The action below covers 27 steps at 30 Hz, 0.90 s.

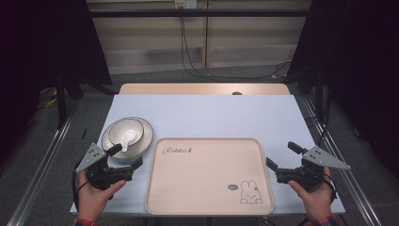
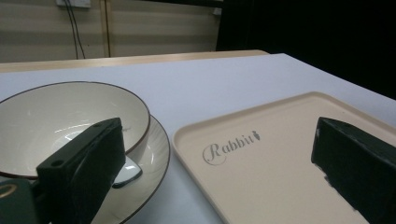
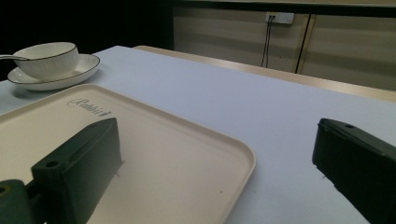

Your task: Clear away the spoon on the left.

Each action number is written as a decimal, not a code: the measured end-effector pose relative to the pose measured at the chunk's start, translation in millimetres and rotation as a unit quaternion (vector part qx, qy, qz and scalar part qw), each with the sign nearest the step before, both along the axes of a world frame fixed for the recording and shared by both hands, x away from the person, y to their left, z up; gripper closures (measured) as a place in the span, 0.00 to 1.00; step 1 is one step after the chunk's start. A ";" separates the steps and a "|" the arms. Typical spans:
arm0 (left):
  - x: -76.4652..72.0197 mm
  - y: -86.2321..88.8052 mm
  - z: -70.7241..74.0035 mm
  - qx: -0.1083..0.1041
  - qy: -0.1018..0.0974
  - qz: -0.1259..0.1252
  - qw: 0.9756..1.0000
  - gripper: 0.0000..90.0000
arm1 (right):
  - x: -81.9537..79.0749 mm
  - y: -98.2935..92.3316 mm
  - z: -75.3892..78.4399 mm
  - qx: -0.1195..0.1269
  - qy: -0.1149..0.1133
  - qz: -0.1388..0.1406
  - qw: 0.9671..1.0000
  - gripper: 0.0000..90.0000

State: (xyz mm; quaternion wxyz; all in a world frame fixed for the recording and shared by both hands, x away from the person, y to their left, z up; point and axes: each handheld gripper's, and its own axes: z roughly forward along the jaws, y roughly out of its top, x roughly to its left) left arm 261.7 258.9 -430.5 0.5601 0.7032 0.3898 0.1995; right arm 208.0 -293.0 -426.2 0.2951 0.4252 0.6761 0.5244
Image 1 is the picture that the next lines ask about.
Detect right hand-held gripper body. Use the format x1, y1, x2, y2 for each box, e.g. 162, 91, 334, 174
275, 145, 352, 192

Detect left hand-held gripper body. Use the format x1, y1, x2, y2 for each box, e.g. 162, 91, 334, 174
75, 142, 135, 191

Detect white ceramic spoon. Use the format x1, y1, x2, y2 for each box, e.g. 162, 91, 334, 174
120, 129, 139, 153

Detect white bowl with dark rim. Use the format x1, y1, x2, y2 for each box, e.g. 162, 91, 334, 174
108, 118, 145, 149

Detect beige tray with rabbit print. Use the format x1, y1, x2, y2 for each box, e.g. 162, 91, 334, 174
144, 137, 276, 217

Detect person's right hand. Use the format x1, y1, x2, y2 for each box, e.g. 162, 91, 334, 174
288, 166, 335, 221

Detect person's left hand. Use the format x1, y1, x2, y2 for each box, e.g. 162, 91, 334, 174
76, 170, 127, 222

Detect red plaid sleeve cuff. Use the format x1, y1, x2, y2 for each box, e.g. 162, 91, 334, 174
309, 215, 339, 226
73, 218, 102, 226

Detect black metal stand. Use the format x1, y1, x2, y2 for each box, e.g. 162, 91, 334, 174
56, 71, 69, 130

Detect white table cover sheet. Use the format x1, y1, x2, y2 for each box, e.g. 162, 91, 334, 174
69, 93, 346, 217

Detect black curtain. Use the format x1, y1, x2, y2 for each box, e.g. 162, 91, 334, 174
287, 0, 399, 173
0, 0, 113, 164

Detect black metal crossbar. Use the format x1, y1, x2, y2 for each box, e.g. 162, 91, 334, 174
88, 8, 312, 19

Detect black wrist strap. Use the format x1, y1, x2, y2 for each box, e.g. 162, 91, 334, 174
324, 172, 339, 202
72, 163, 89, 209

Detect thin black cable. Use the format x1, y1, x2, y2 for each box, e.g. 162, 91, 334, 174
305, 93, 333, 149

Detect aluminium floor rail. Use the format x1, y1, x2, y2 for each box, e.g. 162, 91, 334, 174
6, 96, 83, 226
300, 96, 383, 226

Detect yellow cable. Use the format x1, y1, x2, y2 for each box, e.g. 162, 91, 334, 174
39, 89, 59, 109

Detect white wall socket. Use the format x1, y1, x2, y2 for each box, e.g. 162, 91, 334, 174
174, 0, 199, 9

